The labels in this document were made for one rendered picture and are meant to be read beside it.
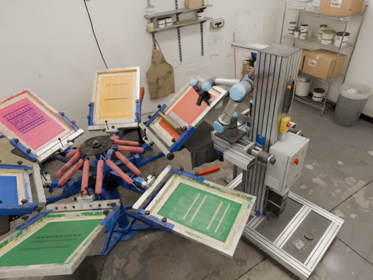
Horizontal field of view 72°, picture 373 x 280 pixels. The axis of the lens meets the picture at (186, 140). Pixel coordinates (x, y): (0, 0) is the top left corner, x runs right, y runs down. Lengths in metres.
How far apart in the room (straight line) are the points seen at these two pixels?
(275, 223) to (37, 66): 3.70
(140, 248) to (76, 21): 3.12
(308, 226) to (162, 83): 3.26
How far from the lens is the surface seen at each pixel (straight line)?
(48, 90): 4.38
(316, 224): 3.26
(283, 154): 2.38
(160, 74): 4.76
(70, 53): 4.27
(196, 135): 3.01
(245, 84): 2.03
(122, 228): 3.30
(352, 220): 3.74
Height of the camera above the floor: 2.69
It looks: 36 degrees down
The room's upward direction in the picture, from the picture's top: 5 degrees counter-clockwise
